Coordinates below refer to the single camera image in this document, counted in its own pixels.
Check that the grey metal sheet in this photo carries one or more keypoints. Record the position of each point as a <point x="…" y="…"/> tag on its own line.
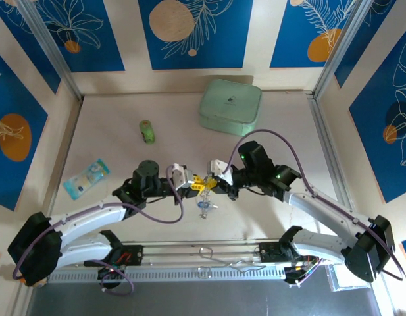
<point x="202" y="301"/>

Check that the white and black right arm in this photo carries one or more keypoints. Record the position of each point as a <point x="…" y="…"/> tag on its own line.
<point x="321" y="207"/>

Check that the aluminium table edge rail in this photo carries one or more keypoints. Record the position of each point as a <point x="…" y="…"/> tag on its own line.
<point x="62" y="158"/>
<point x="331" y="154"/>

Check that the silver metal keyring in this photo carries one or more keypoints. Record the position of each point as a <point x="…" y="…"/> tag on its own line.
<point x="205" y="195"/>

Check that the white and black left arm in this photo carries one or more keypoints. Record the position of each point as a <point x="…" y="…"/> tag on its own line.
<point x="87" y="219"/>

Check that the blue wet wipes packet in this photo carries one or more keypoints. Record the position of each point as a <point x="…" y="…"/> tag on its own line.
<point x="86" y="179"/>

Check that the aluminium frame post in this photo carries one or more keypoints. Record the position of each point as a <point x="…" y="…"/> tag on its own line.
<point x="51" y="49"/>
<point x="344" y="49"/>

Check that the blue capped key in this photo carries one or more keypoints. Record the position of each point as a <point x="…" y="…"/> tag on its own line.
<point x="204" y="205"/>

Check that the slotted silver base rail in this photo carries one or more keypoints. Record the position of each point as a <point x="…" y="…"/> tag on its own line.
<point x="173" y="273"/>

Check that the green cylindrical roll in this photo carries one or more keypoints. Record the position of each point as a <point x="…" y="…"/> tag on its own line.
<point x="147" y="131"/>

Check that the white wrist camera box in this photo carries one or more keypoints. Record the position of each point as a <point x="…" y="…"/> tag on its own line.
<point x="220" y="171"/>
<point x="179" y="176"/>

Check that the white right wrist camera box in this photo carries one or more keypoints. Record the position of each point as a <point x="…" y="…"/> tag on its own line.
<point x="220" y="171"/>

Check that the silver metal bracket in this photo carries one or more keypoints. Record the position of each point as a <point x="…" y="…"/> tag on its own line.
<point x="344" y="279"/>

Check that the mint green lidded box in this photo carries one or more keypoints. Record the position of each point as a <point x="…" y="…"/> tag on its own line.
<point x="229" y="107"/>

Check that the steel guide rods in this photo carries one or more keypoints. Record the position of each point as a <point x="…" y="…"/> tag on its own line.
<point x="176" y="253"/>

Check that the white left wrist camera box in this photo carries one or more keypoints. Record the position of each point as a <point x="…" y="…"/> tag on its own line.
<point x="179" y="176"/>

